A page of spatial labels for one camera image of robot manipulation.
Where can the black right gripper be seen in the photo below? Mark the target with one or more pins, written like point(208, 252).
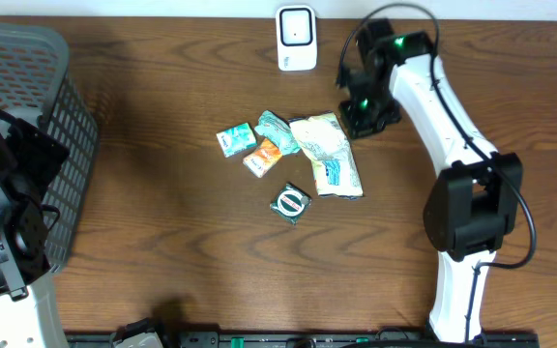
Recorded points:
point(356, 127)

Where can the yellow chips snack bag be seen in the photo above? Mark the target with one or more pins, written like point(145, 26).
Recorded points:
point(323, 141)

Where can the teal wrapper packet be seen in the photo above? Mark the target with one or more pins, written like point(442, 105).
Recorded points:
point(278, 132)

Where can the orange tissue pack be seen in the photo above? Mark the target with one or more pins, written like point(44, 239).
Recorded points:
point(263, 158)

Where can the dark green round-logo packet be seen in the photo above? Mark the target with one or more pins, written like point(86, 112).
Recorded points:
point(291, 203)

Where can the teal tissue pack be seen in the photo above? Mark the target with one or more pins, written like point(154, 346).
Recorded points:
point(236, 139)

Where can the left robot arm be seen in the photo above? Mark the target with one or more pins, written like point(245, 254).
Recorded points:
point(30, 160)

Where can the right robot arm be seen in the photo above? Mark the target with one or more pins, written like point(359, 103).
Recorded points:
point(472, 204)

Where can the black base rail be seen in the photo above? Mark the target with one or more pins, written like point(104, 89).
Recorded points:
point(154, 333)

